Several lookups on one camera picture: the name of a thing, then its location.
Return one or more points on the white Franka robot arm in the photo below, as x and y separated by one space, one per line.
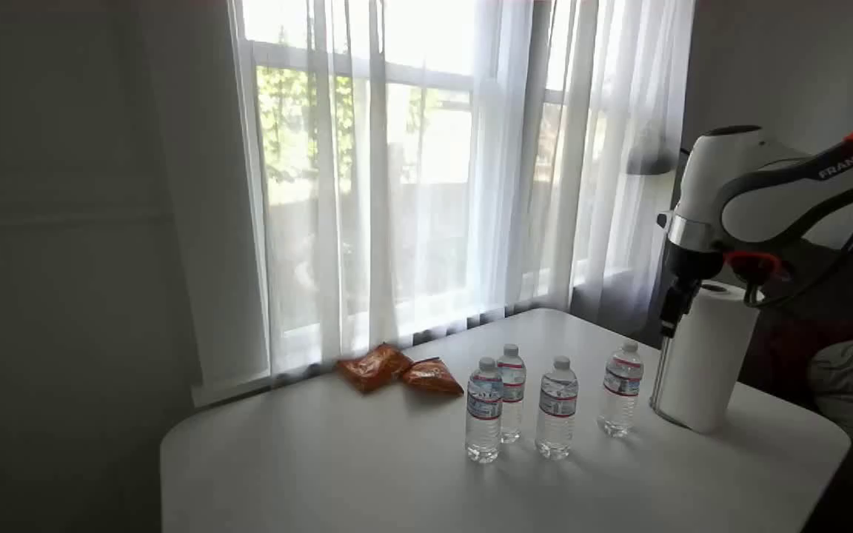
731 168

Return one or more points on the white framed window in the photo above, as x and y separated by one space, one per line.
431 138

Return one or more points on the white paper towel roll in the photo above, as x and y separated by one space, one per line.
702 365

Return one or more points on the sheer white curtain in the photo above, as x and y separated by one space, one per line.
605 120
208 197

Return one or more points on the orange snack bag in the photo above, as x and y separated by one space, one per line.
370 368
432 377

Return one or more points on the dark sofa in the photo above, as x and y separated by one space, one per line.
841 298

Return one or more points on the clear plastic water bottle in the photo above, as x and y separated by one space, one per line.
512 387
482 409
556 403
623 390

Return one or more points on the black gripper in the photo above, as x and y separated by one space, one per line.
694 269

